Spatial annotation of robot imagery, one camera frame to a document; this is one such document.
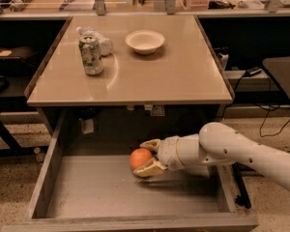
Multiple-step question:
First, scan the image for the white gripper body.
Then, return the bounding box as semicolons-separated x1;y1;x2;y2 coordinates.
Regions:
158;136;184;171

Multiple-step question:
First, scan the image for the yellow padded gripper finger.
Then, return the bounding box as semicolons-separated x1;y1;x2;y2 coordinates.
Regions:
133;158;166;178
140;139;160;152

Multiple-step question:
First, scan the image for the orange fruit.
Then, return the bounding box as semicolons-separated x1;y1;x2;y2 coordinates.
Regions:
130;148;153;170

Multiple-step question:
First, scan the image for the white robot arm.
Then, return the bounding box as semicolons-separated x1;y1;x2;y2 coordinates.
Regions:
133;122;290;191

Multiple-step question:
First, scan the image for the open grey drawer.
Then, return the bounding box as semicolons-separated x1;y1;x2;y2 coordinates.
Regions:
2;107;258;232

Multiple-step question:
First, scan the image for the beige top cabinet counter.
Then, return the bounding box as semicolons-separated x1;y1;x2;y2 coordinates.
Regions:
28;14;234;107

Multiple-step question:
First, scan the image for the black floor bar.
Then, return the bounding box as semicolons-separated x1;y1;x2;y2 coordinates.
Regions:
232;163;251;209

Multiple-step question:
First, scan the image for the white paper bowl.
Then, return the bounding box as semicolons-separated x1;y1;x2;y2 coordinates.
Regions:
126;30;165;55

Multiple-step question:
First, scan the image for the black power adapter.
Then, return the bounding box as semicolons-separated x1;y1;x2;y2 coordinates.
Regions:
245;67;262;77

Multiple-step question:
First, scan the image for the green white soda can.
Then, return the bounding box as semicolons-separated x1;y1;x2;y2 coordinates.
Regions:
78;36;103;75

